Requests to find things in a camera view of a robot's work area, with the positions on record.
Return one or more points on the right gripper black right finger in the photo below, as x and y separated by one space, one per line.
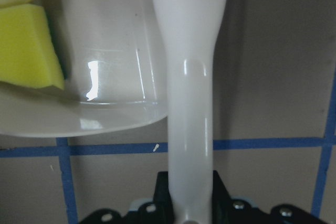
236 210

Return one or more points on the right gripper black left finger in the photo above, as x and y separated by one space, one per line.
157 210

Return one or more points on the beige plastic dustpan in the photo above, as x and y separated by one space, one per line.
112 54

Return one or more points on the yellow sponge wedge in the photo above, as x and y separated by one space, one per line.
28 58

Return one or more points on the white brush with dark bristles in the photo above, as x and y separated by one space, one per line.
189 29

